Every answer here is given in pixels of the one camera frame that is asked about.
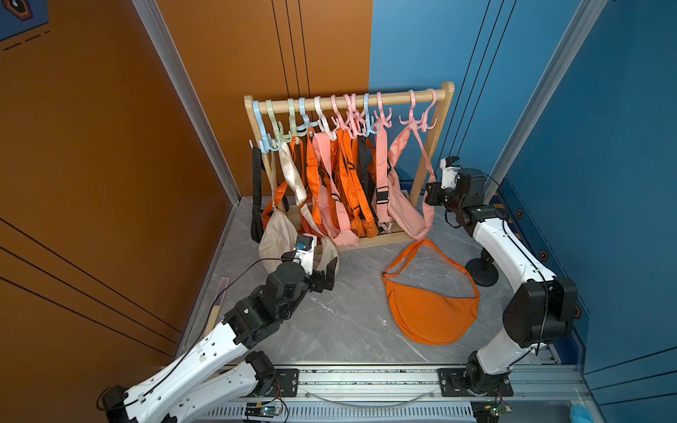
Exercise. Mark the pink bag middle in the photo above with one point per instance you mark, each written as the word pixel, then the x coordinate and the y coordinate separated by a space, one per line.
pixel 335 219

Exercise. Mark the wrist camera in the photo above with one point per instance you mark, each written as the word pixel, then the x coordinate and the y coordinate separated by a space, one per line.
pixel 450 167
pixel 304 252

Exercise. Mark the green circuit board left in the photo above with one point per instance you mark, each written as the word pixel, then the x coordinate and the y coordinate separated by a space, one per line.
pixel 263 412

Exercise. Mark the pink hook rightmost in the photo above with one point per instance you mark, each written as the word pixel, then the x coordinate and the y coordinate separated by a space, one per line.
pixel 425 124

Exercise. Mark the black strap bag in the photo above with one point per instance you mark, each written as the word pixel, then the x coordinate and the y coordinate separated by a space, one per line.
pixel 256 225

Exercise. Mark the pink hook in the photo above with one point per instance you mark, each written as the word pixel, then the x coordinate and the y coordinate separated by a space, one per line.
pixel 411 122
pixel 425 124

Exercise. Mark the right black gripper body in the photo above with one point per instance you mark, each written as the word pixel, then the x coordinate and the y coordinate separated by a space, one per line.
pixel 441 196

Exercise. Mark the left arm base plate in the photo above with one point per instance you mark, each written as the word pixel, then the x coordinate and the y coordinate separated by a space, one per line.
pixel 284 383

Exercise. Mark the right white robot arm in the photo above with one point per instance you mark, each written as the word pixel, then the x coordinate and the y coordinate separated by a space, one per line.
pixel 543 307

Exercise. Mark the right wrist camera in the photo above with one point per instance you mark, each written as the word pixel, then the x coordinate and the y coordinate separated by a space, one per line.
pixel 450 167

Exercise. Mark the light blue hook leftmost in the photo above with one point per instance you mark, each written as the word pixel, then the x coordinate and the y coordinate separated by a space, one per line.
pixel 265 141

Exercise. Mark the circuit board right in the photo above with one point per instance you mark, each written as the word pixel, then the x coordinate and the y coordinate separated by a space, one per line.
pixel 489 412

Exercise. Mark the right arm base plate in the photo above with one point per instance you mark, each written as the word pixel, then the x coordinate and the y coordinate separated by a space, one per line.
pixel 461 382

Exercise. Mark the orange crescent bag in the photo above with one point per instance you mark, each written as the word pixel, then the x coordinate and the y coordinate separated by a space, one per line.
pixel 425 317

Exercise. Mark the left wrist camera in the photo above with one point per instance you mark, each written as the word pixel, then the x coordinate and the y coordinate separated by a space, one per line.
pixel 304 252

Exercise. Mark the beige crescent bag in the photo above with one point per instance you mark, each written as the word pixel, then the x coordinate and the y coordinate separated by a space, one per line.
pixel 280 234

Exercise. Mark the wooden clothes rack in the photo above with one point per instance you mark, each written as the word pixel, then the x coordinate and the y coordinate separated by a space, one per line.
pixel 362 117

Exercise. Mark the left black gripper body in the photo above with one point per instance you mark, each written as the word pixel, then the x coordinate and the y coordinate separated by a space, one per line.
pixel 316 284

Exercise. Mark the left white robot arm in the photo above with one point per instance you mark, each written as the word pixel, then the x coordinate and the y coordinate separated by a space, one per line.
pixel 223 365

